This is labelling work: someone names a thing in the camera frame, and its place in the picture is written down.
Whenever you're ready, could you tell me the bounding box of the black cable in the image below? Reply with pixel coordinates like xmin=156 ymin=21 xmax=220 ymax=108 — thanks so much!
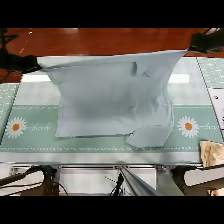
xmin=104 ymin=172 xmax=127 ymax=197

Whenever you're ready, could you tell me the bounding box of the silver frame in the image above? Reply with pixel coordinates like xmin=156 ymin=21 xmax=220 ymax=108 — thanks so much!
xmin=0 ymin=161 xmax=224 ymax=197

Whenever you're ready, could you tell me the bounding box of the pale blue shirt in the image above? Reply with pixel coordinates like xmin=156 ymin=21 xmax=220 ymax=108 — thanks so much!
xmin=36 ymin=49 xmax=190 ymax=150

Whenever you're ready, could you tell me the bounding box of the beige garment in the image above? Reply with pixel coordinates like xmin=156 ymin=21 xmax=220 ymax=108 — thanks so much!
xmin=199 ymin=139 xmax=224 ymax=168

